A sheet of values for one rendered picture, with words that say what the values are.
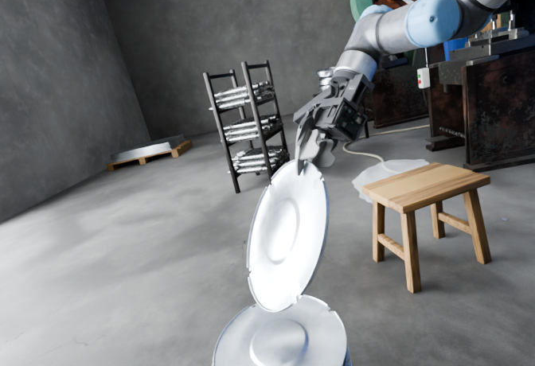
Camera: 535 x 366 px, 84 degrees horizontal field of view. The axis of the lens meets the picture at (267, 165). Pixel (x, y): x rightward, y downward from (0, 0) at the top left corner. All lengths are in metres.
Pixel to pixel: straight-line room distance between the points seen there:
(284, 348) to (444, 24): 0.67
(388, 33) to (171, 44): 6.83
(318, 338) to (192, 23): 6.87
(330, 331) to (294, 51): 6.44
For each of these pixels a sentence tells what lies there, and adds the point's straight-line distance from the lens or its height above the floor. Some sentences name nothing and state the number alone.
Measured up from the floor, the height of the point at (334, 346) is 0.24.
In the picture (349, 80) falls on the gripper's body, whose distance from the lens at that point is 0.61.
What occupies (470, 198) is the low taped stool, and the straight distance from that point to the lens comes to 1.23.
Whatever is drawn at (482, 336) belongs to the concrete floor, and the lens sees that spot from 1.10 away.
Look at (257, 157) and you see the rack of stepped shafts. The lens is 2.31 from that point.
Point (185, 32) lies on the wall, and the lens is 7.24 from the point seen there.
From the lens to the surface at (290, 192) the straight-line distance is 0.60.
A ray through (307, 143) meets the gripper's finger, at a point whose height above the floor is 0.66.
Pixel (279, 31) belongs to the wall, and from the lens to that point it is 6.94.
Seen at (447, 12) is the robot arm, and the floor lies 0.82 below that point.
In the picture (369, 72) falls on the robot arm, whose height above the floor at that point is 0.76.
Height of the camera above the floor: 0.78
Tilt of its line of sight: 15 degrees down
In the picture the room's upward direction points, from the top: 13 degrees counter-clockwise
